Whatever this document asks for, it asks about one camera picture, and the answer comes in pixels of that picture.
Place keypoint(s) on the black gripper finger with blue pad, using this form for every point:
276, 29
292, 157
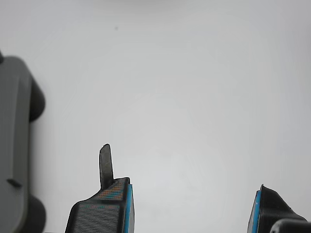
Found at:
102, 213
269, 206

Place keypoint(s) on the grey holder with black legs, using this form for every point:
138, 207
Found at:
12, 121

